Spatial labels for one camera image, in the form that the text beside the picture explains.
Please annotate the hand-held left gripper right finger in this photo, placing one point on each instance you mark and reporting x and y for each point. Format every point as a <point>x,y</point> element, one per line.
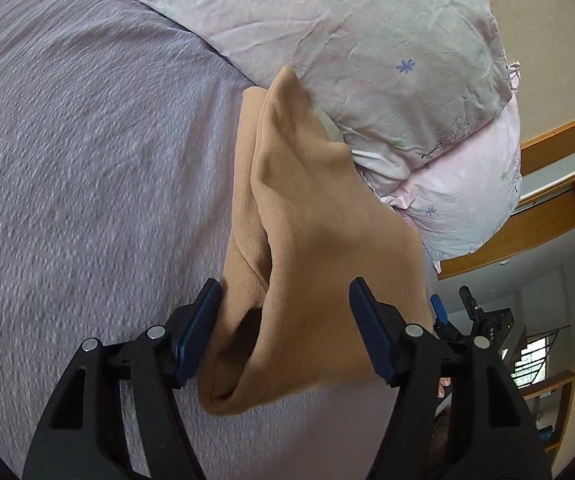
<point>370,332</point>

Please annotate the purple bed sheet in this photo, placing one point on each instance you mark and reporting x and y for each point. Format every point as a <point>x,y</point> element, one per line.
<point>92,160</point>

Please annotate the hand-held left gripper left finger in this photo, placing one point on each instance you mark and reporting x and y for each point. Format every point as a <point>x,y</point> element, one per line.
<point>196,332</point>

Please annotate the window with metal grille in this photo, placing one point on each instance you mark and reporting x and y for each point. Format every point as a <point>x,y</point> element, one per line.
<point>532,357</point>

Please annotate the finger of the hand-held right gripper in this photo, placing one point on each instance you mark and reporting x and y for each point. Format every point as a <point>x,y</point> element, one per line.
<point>470,305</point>
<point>439,308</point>

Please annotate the wooden headboard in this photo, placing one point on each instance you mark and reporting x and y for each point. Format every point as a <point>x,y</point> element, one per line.
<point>552,210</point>

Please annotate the tan fleece garment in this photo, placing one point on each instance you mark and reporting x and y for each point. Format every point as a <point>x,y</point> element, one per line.
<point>312,240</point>

